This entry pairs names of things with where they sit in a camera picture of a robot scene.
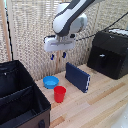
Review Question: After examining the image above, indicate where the black equipment box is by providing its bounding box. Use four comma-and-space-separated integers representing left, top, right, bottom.
86, 28, 128, 81

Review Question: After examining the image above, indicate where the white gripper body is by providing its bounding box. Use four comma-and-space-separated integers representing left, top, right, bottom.
43, 33, 77, 53

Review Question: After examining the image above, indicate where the wooden post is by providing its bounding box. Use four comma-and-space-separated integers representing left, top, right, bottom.
0, 0, 13, 63

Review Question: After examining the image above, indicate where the red plastic cup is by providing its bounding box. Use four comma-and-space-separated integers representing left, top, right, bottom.
53, 85, 67, 104

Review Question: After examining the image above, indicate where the black cable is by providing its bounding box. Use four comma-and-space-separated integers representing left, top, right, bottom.
75, 11, 128, 42

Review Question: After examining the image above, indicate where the woven bamboo screen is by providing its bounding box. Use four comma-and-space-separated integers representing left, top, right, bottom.
0, 0, 128, 82

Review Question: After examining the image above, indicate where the dark blue book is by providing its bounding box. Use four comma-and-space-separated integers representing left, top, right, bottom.
64, 61, 92, 94

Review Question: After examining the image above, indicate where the blue bowl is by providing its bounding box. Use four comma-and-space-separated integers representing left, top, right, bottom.
42, 75, 60, 90

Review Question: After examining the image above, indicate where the open black fabric case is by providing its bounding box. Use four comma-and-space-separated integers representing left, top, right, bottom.
0, 60, 52, 128

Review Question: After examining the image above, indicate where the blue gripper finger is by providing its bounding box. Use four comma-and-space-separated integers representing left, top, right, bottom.
49, 52, 56, 61
61, 51, 68, 59

